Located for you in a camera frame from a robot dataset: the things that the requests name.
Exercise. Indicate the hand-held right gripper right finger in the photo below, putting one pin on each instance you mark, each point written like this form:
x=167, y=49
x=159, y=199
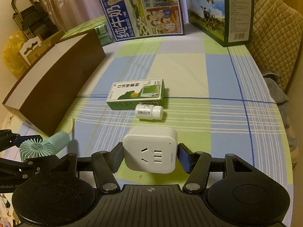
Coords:
x=184, y=158

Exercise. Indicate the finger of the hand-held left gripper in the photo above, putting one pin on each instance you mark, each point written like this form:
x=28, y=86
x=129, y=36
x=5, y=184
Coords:
x=28, y=167
x=9, y=139

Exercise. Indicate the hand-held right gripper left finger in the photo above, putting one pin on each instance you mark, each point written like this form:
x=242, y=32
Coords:
x=118, y=158

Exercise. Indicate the white socket adapter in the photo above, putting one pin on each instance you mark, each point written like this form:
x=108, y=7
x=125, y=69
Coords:
x=151, y=144

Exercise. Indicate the mint green handheld fan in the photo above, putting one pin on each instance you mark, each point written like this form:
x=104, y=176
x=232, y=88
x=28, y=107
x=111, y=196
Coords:
x=56, y=141

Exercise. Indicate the brown cardboard box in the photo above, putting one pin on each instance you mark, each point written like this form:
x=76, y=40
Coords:
x=59, y=75

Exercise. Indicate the small white pill bottle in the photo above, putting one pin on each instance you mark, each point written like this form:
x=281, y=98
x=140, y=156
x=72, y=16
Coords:
x=146, y=111

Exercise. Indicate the green and white medicine box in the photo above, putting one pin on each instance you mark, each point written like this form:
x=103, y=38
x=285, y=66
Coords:
x=132, y=92

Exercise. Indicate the plaid tablecloth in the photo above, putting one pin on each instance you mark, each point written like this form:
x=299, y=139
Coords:
x=213, y=75

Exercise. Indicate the yellow plastic bag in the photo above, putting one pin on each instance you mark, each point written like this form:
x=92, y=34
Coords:
x=13, y=49

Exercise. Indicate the grey cloth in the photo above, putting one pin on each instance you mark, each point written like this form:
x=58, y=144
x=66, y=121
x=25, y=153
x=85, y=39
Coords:
x=281, y=94

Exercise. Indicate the small green carton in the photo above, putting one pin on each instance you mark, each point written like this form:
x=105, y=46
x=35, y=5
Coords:
x=103, y=34

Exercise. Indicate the green flat package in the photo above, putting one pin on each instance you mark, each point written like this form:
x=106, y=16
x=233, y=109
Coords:
x=82, y=27

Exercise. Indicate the green cow print milk box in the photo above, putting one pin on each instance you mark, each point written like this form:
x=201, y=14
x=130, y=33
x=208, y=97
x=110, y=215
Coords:
x=213, y=11

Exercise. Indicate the beige quilted cushion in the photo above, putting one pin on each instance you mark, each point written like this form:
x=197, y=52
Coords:
x=277, y=40

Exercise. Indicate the blue illustrated milk carton box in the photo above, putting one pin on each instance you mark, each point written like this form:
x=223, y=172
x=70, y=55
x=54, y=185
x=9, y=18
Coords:
x=142, y=9

